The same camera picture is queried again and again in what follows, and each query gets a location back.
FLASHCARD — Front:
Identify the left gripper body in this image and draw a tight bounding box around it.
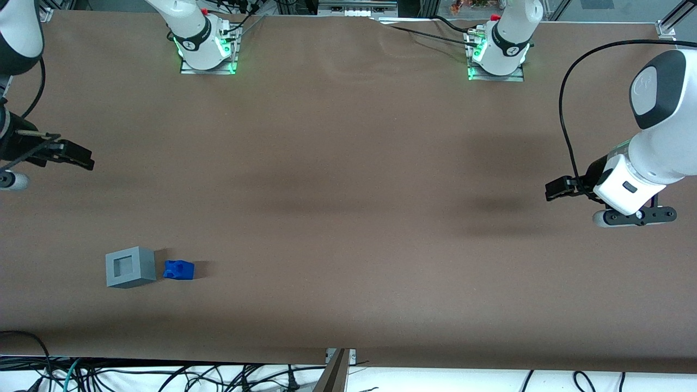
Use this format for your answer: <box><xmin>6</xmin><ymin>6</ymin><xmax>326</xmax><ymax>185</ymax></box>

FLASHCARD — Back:
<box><xmin>585</xmin><ymin>154</ymin><xmax>666</xmax><ymax>216</ymax></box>

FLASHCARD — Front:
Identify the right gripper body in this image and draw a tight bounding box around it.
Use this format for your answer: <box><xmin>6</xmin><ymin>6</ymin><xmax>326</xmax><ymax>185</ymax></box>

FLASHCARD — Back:
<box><xmin>0</xmin><ymin>129</ymin><xmax>62</xmax><ymax>168</ymax></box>

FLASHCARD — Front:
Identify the blue plastic part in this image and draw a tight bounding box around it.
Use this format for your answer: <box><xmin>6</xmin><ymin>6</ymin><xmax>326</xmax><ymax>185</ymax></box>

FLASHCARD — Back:
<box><xmin>163</xmin><ymin>260</ymin><xmax>195</xmax><ymax>281</ymax></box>

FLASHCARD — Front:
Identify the gray square base block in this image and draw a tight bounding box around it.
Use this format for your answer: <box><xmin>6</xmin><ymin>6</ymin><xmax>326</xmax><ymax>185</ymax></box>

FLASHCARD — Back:
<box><xmin>105</xmin><ymin>246</ymin><xmax>157</xmax><ymax>289</ymax></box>

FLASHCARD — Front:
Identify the brown table cover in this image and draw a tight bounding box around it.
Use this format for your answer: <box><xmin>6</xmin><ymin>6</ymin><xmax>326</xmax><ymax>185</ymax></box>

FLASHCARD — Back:
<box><xmin>0</xmin><ymin>10</ymin><xmax>697</xmax><ymax>374</ymax></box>

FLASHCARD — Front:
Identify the dark angled support beam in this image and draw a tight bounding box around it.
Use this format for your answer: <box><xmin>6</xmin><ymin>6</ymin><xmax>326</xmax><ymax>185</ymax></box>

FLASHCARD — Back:
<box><xmin>311</xmin><ymin>350</ymin><xmax>349</xmax><ymax>392</ymax></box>

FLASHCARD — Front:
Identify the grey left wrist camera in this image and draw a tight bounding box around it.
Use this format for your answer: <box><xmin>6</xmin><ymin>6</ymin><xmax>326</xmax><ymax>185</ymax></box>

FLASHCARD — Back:
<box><xmin>592</xmin><ymin>206</ymin><xmax>677</xmax><ymax>228</ymax></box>

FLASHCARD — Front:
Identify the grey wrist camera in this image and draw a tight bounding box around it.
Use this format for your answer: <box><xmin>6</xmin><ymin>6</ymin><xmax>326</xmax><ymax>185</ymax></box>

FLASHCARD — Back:
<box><xmin>0</xmin><ymin>170</ymin><xmax>29</xmax><ymax>192</ymax></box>
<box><xmin>592</xmin><ymin>206</ymin><xmax>677</xmax><ymax>228</ymax></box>

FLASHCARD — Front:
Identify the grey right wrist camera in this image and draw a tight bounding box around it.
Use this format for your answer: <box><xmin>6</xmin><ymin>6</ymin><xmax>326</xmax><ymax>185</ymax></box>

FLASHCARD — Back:
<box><xmin>0</xmin><ymin>170</ymin><xmax>29</xmax><ymax>192</ymax></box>

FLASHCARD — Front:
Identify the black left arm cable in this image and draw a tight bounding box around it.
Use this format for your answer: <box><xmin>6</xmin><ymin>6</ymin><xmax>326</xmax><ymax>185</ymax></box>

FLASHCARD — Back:
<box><xmin>559</xmin><ymin>39</ymin><xmax>697</xmax><ymax>197</ymax></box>

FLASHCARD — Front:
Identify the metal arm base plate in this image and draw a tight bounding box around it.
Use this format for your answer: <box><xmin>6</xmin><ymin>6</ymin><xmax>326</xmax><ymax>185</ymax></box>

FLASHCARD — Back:
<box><xmin>467</xmin><ymin>64</ymin><xmax>525</xmax><ymax>82</ymax></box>
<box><xmin>180</xmin><ymin>50</ymin><xmax>239</xmax><ymax>75</ymax></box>

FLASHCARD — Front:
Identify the black looped floor cable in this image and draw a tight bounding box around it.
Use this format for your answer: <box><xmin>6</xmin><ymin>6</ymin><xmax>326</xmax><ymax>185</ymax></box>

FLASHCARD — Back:
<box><xmin>0</xmin><ymin>330</ymin><xmax>54</xmax><ymax>392</ymax></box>

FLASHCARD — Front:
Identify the black cable across table cover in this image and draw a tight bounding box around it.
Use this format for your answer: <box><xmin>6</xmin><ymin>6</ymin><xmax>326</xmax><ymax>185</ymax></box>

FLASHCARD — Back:
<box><xmin>376</xmin><ymin>15</ymin><xmax>481</xmax><ymax>47</ymax></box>

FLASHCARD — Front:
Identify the teal floor cable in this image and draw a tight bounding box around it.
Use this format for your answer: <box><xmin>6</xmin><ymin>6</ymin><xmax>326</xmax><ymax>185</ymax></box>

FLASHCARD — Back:
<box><xmin>61</xmin><ymin>358</ymin><xmax>83</xmax><ymax>392</ymax></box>

